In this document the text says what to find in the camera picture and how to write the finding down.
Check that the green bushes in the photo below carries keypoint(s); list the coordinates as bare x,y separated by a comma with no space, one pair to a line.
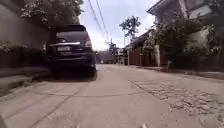
180,43

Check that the grey pavement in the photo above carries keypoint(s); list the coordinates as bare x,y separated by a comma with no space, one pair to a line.
20,78

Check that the dark reddish hedge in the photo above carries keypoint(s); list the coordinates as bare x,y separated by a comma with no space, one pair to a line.
20,56

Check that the red building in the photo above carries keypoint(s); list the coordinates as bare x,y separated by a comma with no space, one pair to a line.
135,55

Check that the house with white trim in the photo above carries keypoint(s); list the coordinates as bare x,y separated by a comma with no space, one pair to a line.
180,10

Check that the grey plastered wall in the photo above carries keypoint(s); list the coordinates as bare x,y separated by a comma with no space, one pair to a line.
20,30

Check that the dark car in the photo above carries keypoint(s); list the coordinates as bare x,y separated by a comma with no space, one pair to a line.
71,50

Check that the robot's own part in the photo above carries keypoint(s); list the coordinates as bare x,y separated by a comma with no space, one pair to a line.
143,126

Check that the leafy tree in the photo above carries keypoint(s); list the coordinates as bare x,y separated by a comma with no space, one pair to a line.
53,10

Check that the kerbside pavement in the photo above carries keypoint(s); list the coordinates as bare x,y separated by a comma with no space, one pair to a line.
186,72

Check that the grey concrete road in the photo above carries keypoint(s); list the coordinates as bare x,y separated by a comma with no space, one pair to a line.
110,100

